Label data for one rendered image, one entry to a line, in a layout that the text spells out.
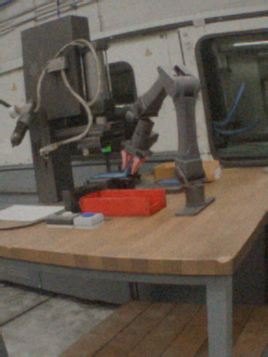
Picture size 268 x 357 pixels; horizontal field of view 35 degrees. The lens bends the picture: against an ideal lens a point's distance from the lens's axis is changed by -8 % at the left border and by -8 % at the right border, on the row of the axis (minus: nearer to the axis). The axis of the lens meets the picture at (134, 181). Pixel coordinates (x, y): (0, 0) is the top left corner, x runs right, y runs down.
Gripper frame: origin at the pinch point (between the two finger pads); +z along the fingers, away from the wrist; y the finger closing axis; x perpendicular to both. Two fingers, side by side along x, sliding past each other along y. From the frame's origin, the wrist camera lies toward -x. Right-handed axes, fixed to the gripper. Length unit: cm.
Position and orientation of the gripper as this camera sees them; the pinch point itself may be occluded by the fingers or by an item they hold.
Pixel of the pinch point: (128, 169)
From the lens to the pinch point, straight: 167.3
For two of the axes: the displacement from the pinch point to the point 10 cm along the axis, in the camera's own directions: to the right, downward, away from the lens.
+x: -4.6, 1.8, -8.7
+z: -3.3, 8.8, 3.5
